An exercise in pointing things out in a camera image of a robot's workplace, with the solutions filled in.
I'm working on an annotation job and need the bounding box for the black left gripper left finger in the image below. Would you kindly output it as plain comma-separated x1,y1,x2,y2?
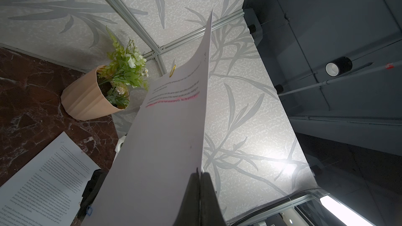
173,170,201,226

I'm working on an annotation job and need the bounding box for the green artificial plant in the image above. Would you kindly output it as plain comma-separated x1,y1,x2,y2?
96,28,149,109

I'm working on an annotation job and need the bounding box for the gold paperclip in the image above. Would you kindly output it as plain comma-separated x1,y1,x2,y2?
169,65,177,77

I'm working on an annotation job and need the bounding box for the white printed text document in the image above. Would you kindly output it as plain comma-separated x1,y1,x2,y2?
1,132,99,226

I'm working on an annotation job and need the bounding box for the peach flower pot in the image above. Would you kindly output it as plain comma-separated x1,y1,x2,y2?
61,65,125,121

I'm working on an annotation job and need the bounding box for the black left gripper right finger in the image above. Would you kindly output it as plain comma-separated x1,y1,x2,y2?
200,172,226,226

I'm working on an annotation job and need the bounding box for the aluminium cage frame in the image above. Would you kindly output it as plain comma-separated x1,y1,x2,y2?
105,0,244,73

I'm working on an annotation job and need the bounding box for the document with purple highlight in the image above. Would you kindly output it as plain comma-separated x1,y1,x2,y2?
83,21,211,226

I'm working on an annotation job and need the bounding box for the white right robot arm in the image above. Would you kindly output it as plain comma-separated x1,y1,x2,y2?
76,169,108,221

